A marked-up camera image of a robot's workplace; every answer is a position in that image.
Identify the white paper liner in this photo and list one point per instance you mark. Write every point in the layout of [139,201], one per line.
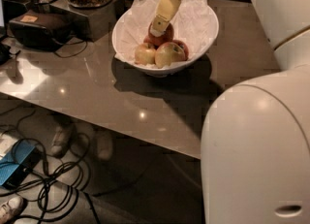
[193,24]

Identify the red apple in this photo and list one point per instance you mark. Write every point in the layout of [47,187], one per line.
[183,46]
[167,36]

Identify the yellow apple front left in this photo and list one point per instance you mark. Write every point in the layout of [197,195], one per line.
[145,54]

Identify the white shoe under table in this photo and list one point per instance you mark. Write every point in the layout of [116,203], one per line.
[61,140]

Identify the white shoe bottom left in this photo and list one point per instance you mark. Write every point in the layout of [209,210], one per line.
[11,209]

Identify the yellow apple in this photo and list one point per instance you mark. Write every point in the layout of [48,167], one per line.
[145,54]
[168,53]

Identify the black device with label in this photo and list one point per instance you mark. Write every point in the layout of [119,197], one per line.
[41,31]

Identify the white bowl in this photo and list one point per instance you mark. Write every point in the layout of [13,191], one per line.
[206,37]

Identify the black square jar stand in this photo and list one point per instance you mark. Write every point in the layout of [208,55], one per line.
[89,24]

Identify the yellow apple front right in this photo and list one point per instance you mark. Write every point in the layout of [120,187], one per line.
[168,53]

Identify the blue box on floor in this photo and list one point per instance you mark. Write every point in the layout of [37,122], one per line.
[13,166]

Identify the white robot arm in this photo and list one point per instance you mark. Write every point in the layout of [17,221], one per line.
[255,141]

